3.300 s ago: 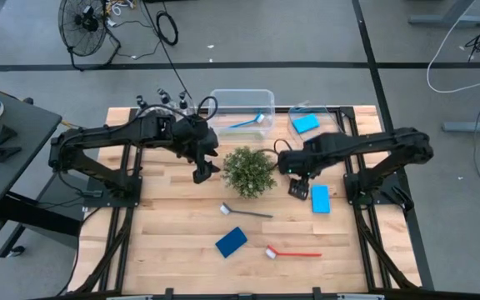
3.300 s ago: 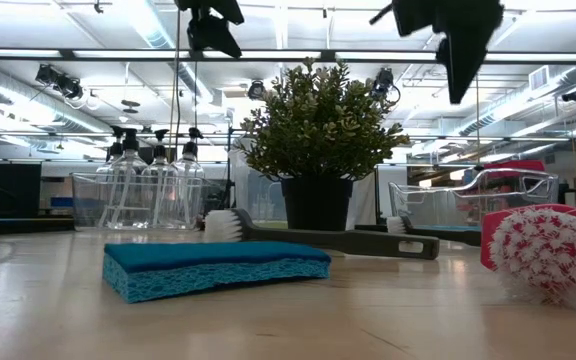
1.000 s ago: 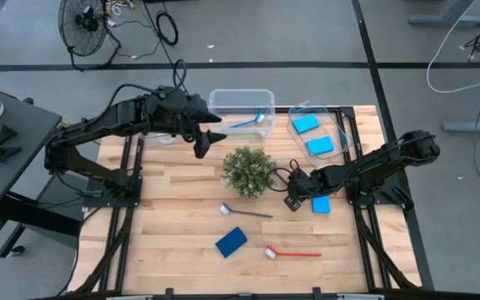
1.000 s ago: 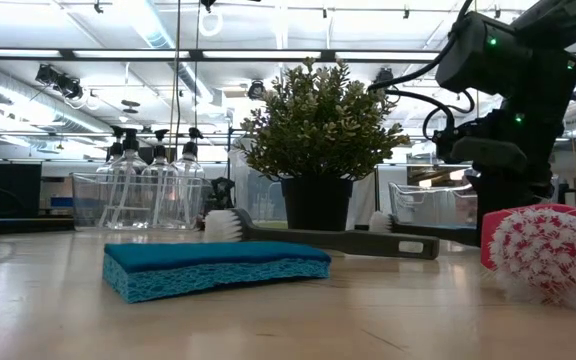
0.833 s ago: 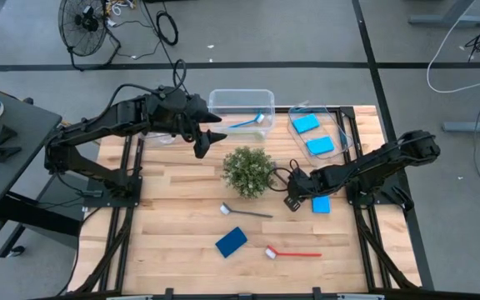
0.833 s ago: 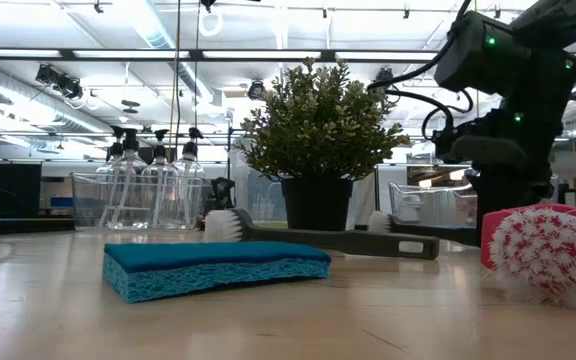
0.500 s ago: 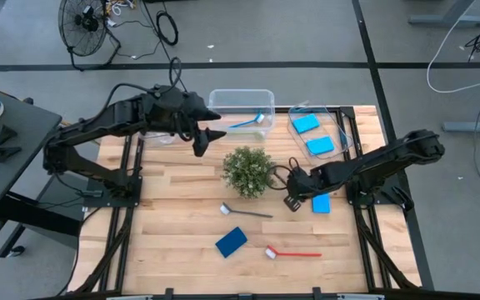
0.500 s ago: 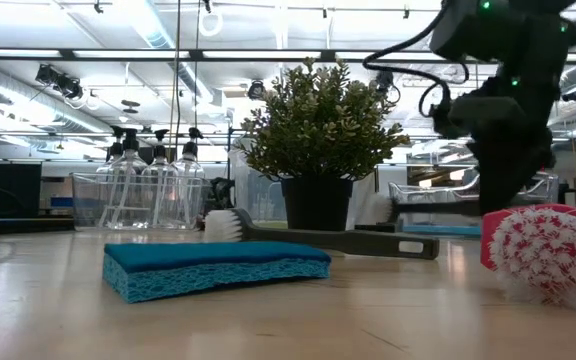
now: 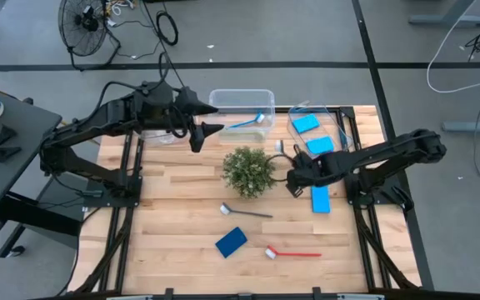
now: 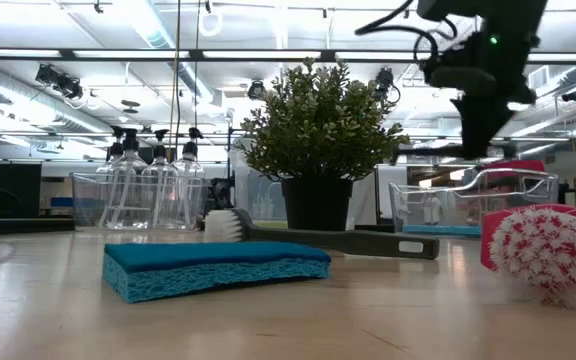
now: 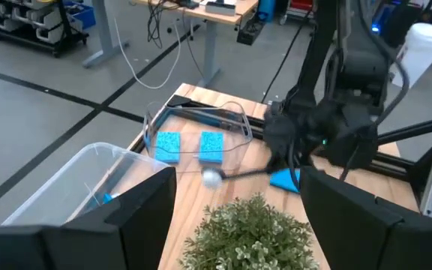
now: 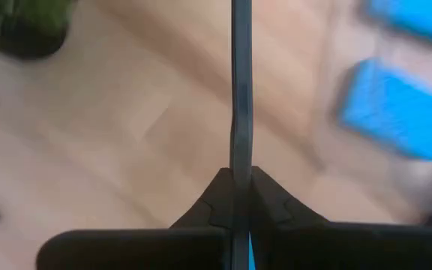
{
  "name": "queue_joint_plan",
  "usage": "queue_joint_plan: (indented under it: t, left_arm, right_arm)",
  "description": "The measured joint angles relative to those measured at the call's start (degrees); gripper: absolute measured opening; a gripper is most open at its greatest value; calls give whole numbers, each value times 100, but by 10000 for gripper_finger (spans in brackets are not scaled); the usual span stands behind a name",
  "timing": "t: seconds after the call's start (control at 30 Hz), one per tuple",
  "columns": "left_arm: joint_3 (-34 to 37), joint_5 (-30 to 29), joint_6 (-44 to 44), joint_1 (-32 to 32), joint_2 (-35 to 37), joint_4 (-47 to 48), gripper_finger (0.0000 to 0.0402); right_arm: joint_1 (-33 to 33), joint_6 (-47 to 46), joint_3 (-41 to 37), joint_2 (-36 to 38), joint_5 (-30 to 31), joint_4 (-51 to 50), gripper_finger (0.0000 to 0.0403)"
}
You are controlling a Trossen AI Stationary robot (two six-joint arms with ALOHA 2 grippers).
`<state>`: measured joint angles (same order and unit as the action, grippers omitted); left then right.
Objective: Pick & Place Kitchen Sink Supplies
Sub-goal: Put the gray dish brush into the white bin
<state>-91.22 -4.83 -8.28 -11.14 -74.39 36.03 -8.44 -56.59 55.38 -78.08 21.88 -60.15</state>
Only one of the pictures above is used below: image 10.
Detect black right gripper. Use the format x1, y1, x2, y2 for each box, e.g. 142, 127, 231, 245
425, 29, 539, 160

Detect light blue cellulose sponge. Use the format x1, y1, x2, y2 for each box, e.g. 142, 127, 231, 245
401, 224, 483, 238

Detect dark blue scrub sponge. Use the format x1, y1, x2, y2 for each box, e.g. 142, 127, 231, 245
101, 241, 333, 305

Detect red storage bin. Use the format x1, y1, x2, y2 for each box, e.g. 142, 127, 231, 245
485, 159, 547, 174

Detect red dish brush white bristles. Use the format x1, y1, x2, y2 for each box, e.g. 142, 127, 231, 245
479, 203, 576, 314

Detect artificial green plant black pot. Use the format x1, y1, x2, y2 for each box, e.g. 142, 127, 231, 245
240, 57, 412, 232

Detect tall frosted plastic bin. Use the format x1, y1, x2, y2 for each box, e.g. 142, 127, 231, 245
227, 134, 378, 235

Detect clear plastic bin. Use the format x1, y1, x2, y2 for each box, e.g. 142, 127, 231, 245
69, 171, 211, 232

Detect black cabinet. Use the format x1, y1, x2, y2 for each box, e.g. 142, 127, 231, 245
0, 142, 43, 219

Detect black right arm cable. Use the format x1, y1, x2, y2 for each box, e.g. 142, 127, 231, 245
354, 0, 464, 64

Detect clear plastic tray with handles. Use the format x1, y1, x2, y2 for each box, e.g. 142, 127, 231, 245
387, 167, 560, 239

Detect black aluminium rig frame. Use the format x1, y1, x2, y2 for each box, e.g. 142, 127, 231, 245
0, 47, 576, 236

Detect white hanging ring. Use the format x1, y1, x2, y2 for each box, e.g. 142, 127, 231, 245
198, 8, 224, 38

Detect tan hanging cable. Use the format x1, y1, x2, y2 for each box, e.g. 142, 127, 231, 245
167, 0, 183, 164

